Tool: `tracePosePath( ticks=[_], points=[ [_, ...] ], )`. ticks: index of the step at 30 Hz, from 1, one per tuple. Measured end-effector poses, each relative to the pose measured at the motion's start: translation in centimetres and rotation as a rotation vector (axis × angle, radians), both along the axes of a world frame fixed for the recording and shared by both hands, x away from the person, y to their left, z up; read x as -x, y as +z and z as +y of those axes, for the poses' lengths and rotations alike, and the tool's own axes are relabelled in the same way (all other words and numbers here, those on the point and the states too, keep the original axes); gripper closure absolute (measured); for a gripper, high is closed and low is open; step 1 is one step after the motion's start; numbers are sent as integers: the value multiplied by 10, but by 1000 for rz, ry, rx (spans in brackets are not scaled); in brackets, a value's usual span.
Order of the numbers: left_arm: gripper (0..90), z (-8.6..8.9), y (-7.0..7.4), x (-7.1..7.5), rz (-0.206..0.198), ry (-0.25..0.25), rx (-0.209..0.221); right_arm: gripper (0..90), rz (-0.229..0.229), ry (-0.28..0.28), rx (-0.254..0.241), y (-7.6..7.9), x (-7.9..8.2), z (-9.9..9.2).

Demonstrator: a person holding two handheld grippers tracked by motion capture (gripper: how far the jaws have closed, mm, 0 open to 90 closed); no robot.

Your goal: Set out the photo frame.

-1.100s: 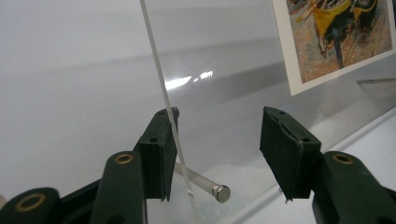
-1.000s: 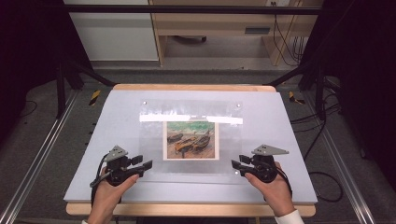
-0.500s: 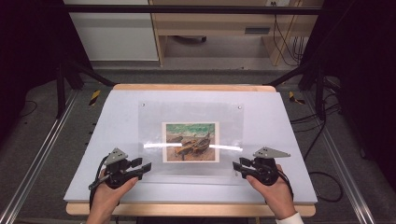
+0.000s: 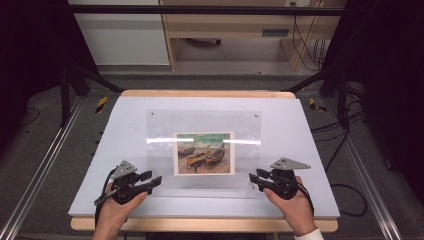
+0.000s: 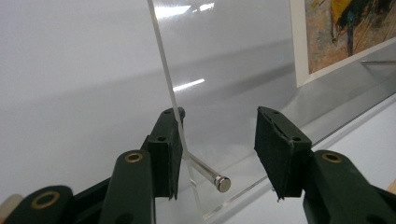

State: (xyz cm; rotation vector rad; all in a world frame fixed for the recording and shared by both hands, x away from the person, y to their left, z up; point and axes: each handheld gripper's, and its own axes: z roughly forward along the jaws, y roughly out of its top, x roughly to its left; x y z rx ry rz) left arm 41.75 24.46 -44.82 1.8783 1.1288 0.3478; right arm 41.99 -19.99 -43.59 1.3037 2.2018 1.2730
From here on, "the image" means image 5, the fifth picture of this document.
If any colourful painting print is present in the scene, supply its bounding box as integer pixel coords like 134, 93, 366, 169
289, 0, 396, 89

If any long metal standoff rod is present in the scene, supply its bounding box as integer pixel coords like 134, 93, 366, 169
183, 151, 233, 193
361, 59, 396, 66

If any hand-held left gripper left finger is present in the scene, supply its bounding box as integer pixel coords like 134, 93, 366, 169
141, 106, 187, 201

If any clear acrylic photo frame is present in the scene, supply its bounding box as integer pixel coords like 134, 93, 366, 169
146, 0, 396, 221

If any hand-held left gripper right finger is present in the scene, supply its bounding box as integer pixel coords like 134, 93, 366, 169
254, 105, 313, 201

